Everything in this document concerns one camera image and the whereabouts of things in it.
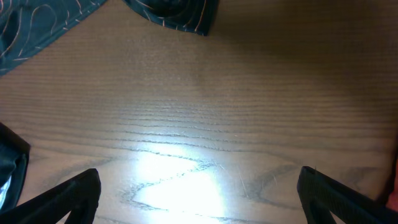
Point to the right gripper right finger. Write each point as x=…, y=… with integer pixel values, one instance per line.
x=323, y=198

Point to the red printed t-shirt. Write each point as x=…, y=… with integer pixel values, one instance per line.
x=392, y=201

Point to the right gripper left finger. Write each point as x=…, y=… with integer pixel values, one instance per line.
x=77, y=199

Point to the black orange patterned jersey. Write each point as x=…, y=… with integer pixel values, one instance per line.
x=27, y=27

